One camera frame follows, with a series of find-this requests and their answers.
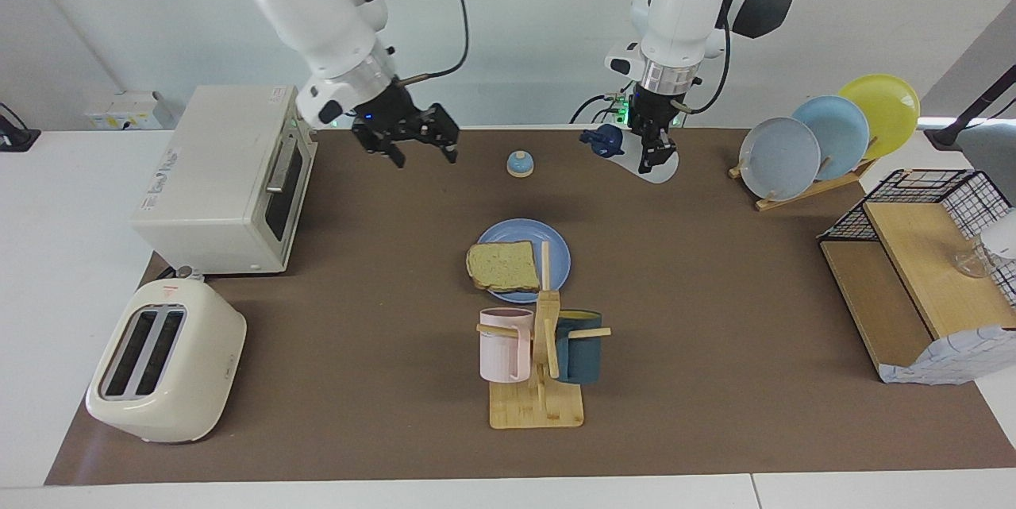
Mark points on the grey-blue plate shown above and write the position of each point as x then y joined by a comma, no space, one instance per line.
782,160

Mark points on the cream two-slot toaster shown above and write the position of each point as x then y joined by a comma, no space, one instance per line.
182,382

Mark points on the translucent squeeze bottle blue cap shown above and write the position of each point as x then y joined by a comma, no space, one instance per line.
663,171

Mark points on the toasted bread slice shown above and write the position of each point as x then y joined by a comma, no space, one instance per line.
504,267

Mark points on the small blue lid wooden knob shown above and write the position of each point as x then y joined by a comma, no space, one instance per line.
520,166

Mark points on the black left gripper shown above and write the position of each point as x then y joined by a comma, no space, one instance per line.
652,112

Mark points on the yellow plate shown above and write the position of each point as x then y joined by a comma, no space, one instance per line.
885,108

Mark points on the blue round plate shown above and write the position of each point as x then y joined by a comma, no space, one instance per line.
556,255

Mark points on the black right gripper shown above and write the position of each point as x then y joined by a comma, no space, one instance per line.
389,120

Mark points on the grey rounded object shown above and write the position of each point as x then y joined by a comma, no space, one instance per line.
992,156

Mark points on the wooden plate rack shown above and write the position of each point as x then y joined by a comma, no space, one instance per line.
802,195

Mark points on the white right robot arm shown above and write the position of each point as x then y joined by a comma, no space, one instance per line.
317,9

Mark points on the white wall socket box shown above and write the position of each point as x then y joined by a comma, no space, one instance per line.
127,110

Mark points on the dark teal mug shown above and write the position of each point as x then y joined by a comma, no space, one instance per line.
579,354

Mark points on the wooden shelf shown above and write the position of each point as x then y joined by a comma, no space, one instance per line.
921,271

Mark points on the white toaster oven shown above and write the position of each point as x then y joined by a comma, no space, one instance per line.
214,175

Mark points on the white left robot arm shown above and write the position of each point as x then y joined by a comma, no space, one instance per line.
690,9

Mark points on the black clamp base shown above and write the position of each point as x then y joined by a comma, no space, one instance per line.
16,136

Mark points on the brown table mat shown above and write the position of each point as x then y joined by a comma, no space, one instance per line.
357,382

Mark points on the clear glass cup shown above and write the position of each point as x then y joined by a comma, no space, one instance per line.
972,263

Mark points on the light blue plate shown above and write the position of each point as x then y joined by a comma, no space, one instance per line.
841,132

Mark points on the wooden mug tree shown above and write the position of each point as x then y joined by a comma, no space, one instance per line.
536,410

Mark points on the pink ribbed mug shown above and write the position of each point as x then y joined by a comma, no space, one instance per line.
500,350

